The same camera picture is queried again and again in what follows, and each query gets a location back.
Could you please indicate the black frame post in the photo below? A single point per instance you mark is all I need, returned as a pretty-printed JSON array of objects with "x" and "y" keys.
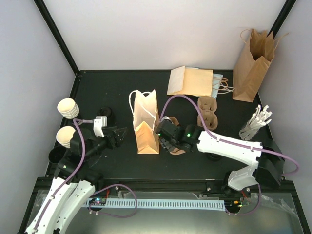
[
  {"x": 287, "y": 7},
  {"x": 40, "y": 4}
]

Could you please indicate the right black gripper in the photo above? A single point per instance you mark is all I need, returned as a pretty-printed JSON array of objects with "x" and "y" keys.
[{"x": 180, "y": 126}]

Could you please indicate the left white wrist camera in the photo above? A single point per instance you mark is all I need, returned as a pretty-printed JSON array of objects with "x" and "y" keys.
[{"x": 99, "y": 123}]

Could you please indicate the right black lid stack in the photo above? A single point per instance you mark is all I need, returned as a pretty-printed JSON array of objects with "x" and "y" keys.
[{"x": 214, "y": 157}]

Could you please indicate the tan flat paper bag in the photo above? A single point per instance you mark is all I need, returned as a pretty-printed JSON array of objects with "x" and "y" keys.
[{"x": 194, "y": 82}]

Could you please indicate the black lid stack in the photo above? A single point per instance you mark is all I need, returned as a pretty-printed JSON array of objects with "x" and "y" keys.
[
  {"x": 214, "y": 157},
  {"x": 105, "y": 111}
]

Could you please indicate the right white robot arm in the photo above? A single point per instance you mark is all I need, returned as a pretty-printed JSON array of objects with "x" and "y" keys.
[{"x": 260, "y": 168}]

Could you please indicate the standing brown paper bag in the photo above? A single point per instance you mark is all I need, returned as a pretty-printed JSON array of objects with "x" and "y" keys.
[{"x": 253, "y": 63}]

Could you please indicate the right black frame post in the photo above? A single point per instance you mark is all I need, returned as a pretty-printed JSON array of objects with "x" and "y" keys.
[{"x": 287, "y": 7}]

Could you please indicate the near white paper cup stack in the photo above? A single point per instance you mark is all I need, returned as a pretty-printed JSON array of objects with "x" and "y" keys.
[{"x": 64, "y": 135}]

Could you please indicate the left black frame post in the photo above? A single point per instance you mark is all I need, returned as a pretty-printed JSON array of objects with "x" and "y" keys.
[{"x": 40, "y": 4}]

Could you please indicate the far white paper cup stack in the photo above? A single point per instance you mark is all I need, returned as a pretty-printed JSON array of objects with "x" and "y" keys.
[{"x": 68, "y": 108}]

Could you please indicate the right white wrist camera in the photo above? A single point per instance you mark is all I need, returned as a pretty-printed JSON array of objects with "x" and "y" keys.
[{"x": 165, "y": 118}]

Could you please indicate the white stirrer bundle in cup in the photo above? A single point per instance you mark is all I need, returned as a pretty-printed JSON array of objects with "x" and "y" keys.
[{"x": 260, "y": 118}]

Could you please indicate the left black lid stack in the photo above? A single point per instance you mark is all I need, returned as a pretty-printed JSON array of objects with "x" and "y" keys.
[{"x": 105, "y": 111}]

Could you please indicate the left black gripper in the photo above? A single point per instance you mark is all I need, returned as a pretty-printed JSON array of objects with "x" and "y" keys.
[{"x": 113, "y": 144}]

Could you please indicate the light blue flat paper bag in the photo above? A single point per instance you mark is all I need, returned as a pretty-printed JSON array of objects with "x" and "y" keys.
[{"x": 216, "y": 82}]

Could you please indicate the white paper cup stack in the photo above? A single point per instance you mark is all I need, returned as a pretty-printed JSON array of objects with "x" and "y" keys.
[
  {"x": 68, "y": 108},
  {"x": 64, "y": 135}
]

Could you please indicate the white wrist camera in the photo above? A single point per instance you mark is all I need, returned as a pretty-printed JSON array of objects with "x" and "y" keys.
[
  {"x": 165, "y": 118},
  {"x": 99, "y": 123}
]

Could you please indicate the light blue cable duct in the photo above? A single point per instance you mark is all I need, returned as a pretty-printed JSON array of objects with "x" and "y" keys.
[{"x": 215, "y": 205}]

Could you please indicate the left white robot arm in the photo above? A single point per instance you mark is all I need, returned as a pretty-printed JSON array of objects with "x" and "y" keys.
[{"x": 73, "y": 180}]

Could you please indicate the orange paper bag white handles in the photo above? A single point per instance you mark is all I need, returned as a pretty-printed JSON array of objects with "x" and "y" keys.
[{"x": 144, "y": 109}]

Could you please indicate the black cup near left arm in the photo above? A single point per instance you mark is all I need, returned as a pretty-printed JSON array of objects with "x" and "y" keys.
[{"x": 56, "y": 154}]

